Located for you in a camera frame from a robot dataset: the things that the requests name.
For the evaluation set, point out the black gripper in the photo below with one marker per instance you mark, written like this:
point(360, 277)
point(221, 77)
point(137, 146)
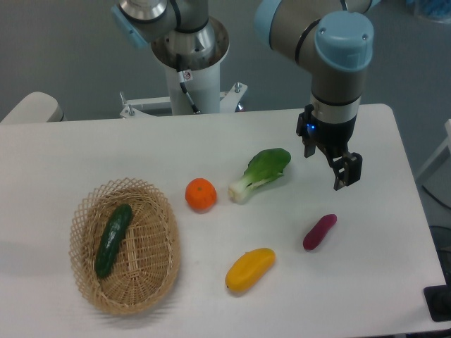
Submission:
point(332, 140)

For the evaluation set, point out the green cucumber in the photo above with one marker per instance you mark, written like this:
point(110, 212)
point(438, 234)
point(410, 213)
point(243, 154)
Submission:
point(113, 234)

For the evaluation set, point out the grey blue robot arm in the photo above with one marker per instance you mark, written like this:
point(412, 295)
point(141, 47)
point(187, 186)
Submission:
point(332, 40)

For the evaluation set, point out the woven wicker basket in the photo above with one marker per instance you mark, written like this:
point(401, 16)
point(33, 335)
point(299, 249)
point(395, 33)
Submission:
point(148, 258)

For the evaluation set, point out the green bok choy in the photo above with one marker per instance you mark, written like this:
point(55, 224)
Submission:
point(266, 166)

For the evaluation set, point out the purple sweet potato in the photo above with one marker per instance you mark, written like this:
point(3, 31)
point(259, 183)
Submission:
point(319, 231)

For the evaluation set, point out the white furniture at right edge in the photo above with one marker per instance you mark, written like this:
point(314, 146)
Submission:
point(436, 159)

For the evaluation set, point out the orange tangerine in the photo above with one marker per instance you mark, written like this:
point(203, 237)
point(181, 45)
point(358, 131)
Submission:
point(200, 194)

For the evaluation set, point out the yellow mango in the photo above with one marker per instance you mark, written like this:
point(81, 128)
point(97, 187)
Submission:
point(249, 269)

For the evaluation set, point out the black box at table edge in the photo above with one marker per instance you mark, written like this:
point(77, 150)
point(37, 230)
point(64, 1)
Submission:
point(438, 302)

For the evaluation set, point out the white chair armrest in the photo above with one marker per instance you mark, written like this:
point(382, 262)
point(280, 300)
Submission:
point(36, 107)

